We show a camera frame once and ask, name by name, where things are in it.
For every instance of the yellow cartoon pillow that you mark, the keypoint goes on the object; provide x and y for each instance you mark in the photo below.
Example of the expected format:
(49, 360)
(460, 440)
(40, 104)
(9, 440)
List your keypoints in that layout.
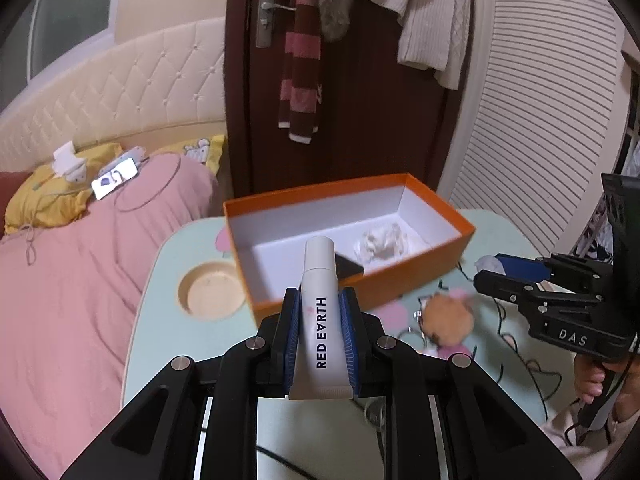
(207, 151)

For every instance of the pink bed quilt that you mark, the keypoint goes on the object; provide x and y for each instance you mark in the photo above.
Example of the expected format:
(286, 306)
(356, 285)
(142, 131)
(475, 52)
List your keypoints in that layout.
(69, 298)

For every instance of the lit smartphone on bed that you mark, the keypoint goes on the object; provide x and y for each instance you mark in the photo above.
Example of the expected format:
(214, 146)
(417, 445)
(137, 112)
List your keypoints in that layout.
(114, 178)

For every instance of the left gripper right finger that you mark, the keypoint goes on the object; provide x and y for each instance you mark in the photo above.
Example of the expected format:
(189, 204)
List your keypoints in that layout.
(444, 419)

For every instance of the striped red scarf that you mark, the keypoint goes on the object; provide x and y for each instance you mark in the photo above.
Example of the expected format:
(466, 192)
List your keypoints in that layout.
(300, 87)

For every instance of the person right hand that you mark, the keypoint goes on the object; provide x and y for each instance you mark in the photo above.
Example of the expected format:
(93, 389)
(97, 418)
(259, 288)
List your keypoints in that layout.
(589, 377)

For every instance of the beige tufted headboard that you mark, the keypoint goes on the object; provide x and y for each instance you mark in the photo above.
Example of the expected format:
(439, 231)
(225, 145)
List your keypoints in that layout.
(168, 78)

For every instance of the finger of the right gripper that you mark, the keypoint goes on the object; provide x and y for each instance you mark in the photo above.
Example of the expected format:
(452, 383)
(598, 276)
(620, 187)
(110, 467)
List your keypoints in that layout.
(501, 287)
(523, 269)

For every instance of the white knit sweater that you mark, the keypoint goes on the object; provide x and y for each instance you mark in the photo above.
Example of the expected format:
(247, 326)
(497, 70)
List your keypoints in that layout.
(434, 35)

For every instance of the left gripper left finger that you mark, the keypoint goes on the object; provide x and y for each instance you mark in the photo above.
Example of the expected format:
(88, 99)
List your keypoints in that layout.
(198, 419)

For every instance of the white tissue pack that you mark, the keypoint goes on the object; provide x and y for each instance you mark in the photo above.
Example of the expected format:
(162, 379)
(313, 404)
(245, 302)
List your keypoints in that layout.
(68, 165)

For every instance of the brown plush toy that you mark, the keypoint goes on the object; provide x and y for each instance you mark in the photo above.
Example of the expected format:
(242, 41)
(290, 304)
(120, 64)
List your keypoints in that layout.
(446, 320)

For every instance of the dark glasses case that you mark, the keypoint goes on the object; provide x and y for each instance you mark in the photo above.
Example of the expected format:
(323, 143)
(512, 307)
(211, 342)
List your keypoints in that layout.
(346, 268)

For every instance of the orange cardboard box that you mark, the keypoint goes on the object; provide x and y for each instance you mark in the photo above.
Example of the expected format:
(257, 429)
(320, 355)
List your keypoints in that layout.
(268, 233)

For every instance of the white tissue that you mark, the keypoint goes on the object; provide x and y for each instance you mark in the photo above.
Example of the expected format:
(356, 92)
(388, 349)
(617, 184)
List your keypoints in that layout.
(383, 243)

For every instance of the white Red Earth tube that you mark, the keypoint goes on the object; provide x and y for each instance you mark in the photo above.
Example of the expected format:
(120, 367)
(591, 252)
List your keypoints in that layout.
(320, 365)

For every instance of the dark red pillow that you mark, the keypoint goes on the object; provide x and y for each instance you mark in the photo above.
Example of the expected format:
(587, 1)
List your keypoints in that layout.
(10, 182)

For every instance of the silver door handle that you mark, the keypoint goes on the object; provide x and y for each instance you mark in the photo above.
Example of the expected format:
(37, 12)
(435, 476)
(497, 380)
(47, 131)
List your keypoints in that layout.
(265, 21)

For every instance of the dark red wooden door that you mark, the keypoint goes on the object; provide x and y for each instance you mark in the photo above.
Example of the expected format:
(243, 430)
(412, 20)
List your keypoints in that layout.
(376, 116)

